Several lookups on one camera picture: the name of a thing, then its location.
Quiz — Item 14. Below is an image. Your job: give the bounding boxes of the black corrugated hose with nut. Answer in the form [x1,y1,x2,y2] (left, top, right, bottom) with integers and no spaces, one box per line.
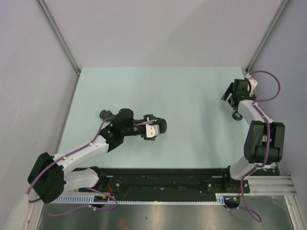
[99,109,168,135]

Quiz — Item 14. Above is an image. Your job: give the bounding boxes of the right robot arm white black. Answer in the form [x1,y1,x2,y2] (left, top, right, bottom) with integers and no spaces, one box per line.
[221,79,285,192]

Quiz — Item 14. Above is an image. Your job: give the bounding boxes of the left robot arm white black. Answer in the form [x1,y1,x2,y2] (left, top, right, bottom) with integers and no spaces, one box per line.
[27,108,167,204]

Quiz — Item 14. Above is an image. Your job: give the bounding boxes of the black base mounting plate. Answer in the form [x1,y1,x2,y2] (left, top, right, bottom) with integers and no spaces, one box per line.
[93,168,250,203]

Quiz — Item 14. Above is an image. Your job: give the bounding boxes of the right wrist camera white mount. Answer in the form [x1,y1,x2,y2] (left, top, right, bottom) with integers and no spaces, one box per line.
[245,73,258,96]

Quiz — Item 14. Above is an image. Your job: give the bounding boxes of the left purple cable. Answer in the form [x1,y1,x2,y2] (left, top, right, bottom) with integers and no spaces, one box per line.
[26,121,151,216]

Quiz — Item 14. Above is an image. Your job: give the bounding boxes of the right aluminium frame post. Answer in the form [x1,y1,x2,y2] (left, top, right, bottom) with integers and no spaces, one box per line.
[245,0,292,73]

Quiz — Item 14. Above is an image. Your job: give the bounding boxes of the aluminium frame post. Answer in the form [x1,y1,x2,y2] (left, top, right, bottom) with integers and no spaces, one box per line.
[36,0,81,76]
[245,0,292,73]

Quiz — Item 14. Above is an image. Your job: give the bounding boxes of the aluminium extrusion rail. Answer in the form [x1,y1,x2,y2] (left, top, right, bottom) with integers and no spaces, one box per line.
[248,176,296,196]

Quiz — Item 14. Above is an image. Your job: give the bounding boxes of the grey slotted cable duct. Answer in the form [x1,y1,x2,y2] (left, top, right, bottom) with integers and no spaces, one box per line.
[44,193,227,206]

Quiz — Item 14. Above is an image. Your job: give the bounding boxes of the left aluminium frame post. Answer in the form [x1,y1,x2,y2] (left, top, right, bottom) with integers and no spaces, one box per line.
[36,0,81,76]

